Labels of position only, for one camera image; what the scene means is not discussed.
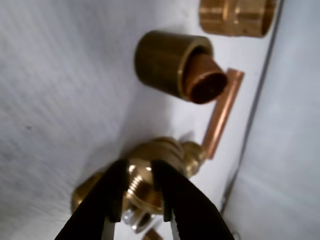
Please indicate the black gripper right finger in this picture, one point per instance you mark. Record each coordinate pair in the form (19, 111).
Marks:
(195, 210)

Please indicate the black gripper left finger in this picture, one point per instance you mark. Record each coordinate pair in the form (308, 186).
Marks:
(95, 205)

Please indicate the brass hex adapter fitting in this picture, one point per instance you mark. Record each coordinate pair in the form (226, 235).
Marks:
(140, 180)

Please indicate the brass threaded hex fitting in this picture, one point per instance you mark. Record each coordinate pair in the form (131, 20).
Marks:
(82, 195)

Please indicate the silver metal nut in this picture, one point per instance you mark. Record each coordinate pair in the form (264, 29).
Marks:
(135, 222)

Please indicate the small brass reducer fitting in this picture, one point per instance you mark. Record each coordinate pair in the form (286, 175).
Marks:
(153, 236)

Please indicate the long copper pipe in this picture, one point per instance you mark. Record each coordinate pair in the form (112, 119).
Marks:
(222, 112)

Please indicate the short dark copper tube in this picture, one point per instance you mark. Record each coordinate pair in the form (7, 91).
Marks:
(207, 85)

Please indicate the white plywood board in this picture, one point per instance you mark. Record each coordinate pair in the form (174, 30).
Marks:
(50, 75)

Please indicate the brass pipe coupling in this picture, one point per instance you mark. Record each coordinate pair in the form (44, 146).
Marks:
(235, 20)

